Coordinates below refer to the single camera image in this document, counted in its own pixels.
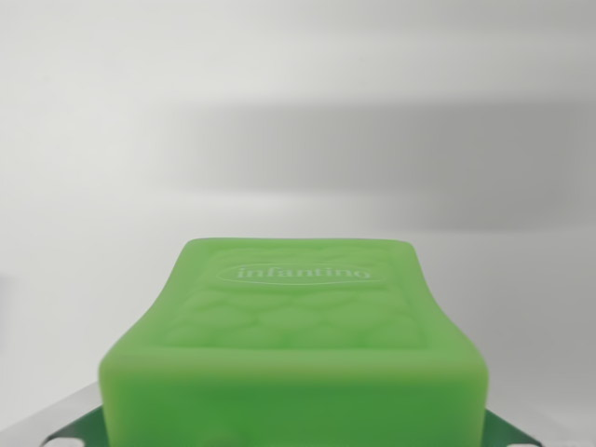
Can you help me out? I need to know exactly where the black-tipped silver gripper left finger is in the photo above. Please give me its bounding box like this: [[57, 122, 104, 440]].
[[0, 384, 111, 447]]

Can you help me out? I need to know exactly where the black-tipped silver gripper right finger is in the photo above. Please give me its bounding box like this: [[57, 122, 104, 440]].
[[483, 388, 596, 447]]

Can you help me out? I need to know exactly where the green soft toy cube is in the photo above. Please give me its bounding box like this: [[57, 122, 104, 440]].
[[97, 237, 491, 447]]

